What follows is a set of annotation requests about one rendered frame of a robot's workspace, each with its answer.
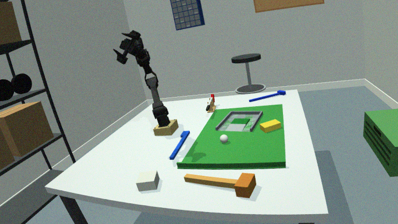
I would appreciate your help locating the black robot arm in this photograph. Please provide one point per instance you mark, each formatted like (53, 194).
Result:
(160, 112)

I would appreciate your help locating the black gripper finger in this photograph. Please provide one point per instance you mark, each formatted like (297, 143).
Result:
(131, 35)
(119, 55)

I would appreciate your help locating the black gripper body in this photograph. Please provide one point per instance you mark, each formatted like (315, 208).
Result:
(131, 48)

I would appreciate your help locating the white golf ball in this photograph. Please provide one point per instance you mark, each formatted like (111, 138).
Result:
(223, 138)

